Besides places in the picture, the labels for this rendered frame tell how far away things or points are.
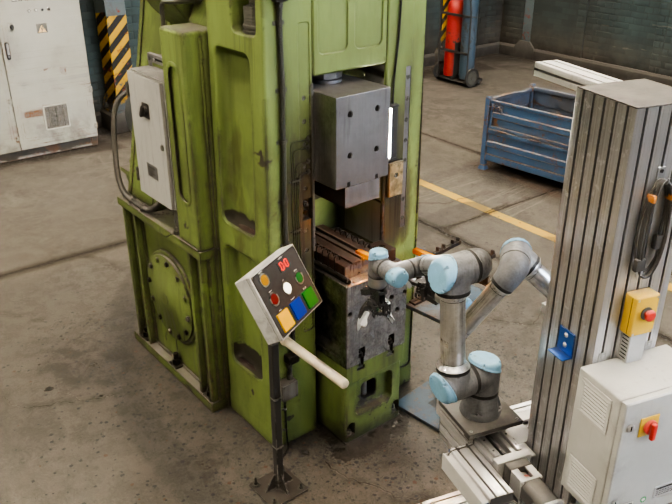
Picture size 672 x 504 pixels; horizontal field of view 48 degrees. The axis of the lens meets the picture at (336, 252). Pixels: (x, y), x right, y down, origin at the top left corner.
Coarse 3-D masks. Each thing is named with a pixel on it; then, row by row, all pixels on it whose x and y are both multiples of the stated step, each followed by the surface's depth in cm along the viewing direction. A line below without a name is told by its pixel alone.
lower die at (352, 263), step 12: (324, 228) 380; (324, 240) 368; (348, 240) 368; (324, 252) 359; (336, 252) 357; (348, 252) 356; (336, 264) 350; (348, 264) 348; (360, 264) 351; (348, 276) 349
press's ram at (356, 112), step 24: (336, 96) 310; (360, 96) 315; (384, 96) 324; (336, 120) 312; (360, 120) 320; (384, 120) 329; (336, 144) 316; (360, 144) 325; (384, 144) 334; (336, 168) 321; (360, 168) 330; (384, 168) 339
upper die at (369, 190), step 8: (320, 184) 342; (360, 184) 333; (368, 184) 336; (376, 184) 339; (320, 192) 344; (328, 192) 339; (336, 192) 334; (344, 192) 329; (352, 192) 332; (360, 192) 335; (368, 192) 338; (376, 192) 341; (336, 200) 336; (344, 200) 331; (352, 200) 333; (360, 200) 337; (368, 200) 340
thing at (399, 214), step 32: (416, 0) 336; (416, 32) 343; (384, 64) 338; (416, 64) 350; (416, 96) 357; (416, 128) 364; (416, 160) 372; (384, 192) 365; (416, 192) 380; (352, 224) 391; (384, 224) 373; (416, 224) 388
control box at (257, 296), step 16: (272, 256) 310; (288, 256) 312; (256, 272) 294; (272, 272) 301; (288, 272) 309; (304, 272) 317; (240, 288) 294; (256, 288) 291; (272, 288) 298; (304, 288) 314; (256, 304) 293; (272, 304) 295; (288, 304) 303; (304, 304) 311; (256, 320) 296; (272, 320) 293; (272, 336) 296
